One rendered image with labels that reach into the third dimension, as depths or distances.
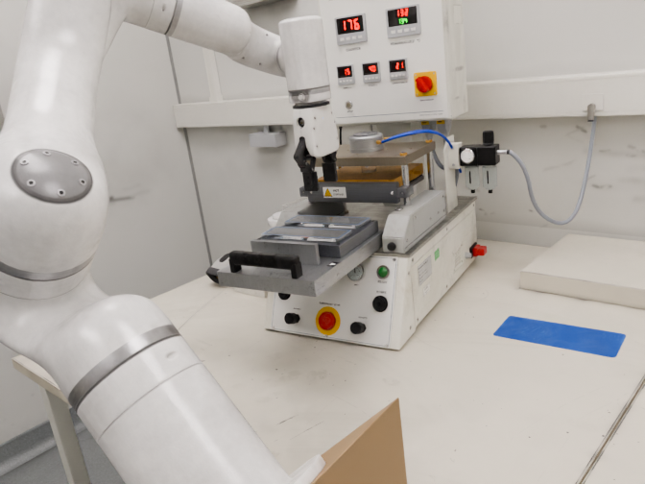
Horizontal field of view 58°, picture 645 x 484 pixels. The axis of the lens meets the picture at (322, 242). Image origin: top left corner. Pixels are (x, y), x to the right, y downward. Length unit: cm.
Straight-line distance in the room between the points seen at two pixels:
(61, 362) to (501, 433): 66
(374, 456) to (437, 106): 100
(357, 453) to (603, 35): 127
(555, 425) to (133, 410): 66
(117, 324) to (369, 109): 107
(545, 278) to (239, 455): 102
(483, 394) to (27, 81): 83
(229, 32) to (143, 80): 160
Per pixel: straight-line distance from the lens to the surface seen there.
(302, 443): 99
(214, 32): 109
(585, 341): 125
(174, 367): 57
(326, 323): 127
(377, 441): 60
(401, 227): 121
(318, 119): 117
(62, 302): 68
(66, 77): 81
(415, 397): 107
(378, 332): 122
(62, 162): 61
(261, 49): 124
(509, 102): 167
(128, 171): 262
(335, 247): 110
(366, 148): 136
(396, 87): 149
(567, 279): 142
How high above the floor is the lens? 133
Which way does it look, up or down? 17 degrees down
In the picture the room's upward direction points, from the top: 8 degrees counter-clockwise
